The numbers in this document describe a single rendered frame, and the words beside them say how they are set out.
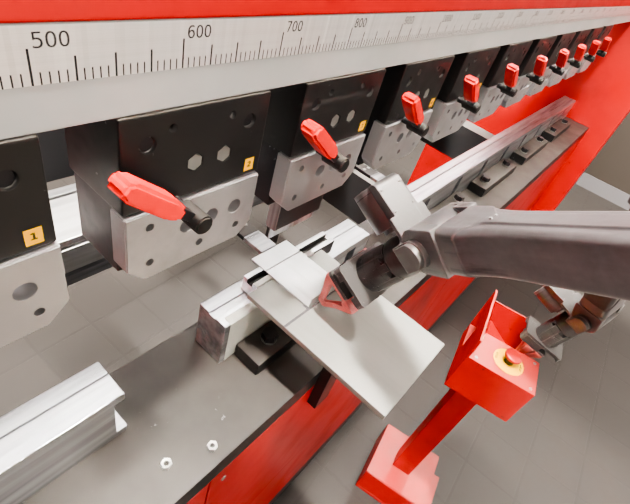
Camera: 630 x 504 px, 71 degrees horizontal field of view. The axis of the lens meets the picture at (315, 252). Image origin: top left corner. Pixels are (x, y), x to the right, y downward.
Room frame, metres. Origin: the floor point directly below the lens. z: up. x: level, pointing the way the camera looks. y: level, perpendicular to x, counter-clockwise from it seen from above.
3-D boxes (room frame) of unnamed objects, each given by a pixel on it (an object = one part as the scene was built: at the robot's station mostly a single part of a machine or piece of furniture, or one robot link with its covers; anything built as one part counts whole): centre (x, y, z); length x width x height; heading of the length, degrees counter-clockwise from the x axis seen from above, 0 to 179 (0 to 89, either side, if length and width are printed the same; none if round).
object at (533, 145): (1.75, -0.67, 0.89); 0.30 x 0.05 x 0.03; 152
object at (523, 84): (1.22, -0.32, 1.26); 0.15 x 0.09 x 0.17; 152
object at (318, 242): (0.57, 0.03, 0.99); 0.20 x 0.03 x 0.03; 152
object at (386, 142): (0.69, -0.04, 1.26); 0.15 x 0.09 x 0.17; 152
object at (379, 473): (0.75, -0.53, 0.06); 0.25 x 0.20 x 0.12; 73
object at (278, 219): (0.54, 0.05, 1.13); 0.10 x 0.02 x 0.10; 152
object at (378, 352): (0.47, -0.08, 1.00); 0.26 x 0.18 x 0.01; 62
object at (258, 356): (0.54, -0.02, 0.89); 0.30 x 0.05 x 0.03; 152
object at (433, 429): (0.76, -0.50, 0.39); 0.06 x 0.06 x 0.54; 73
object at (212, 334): (0.59, 0.02, 0.92); 0.39 x 0.06 x 0.10; 152
